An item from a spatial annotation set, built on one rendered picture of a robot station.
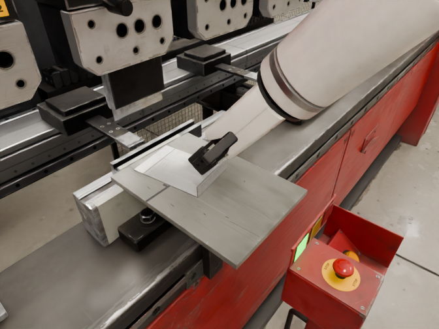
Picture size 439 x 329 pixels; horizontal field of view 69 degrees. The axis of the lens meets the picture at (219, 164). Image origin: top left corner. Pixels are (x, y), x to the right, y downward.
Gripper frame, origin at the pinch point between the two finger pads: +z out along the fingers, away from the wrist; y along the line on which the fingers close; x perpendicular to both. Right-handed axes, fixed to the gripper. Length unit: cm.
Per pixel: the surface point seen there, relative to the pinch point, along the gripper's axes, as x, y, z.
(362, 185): 80, -138, 66
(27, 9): -56, -17, 34
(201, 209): 5.2, 6.0, 3.7
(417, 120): 84, -211, 43
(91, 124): -19.9, -2.1, 23.8
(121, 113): -14.0, 1.9, 8.3
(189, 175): 0.5, 0.7, 7.4
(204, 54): -21, -42, 21
